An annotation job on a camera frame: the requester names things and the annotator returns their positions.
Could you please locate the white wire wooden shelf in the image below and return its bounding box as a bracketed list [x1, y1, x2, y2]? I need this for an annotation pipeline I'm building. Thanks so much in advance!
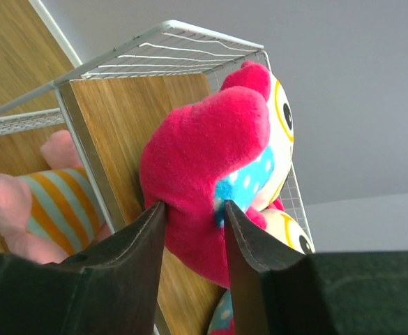
[0, 20, 316, 335]

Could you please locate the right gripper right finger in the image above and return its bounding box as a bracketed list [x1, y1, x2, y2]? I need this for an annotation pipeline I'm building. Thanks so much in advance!
[225, 200, 408, 334]

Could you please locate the white panda plush blue dress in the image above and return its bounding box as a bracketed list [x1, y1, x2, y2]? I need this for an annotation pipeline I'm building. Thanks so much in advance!
[139, 61, 294, 288]

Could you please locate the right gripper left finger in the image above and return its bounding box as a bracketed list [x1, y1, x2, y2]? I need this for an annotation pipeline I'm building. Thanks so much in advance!
[0, 202, 166, 334]

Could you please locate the pink plush face down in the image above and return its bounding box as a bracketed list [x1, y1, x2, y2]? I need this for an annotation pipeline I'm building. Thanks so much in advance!
[0, 130, 111, 264]

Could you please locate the white panda plush with glasses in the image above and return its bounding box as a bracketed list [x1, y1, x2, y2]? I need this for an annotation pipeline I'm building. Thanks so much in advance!
[207, 199, 315, 335]

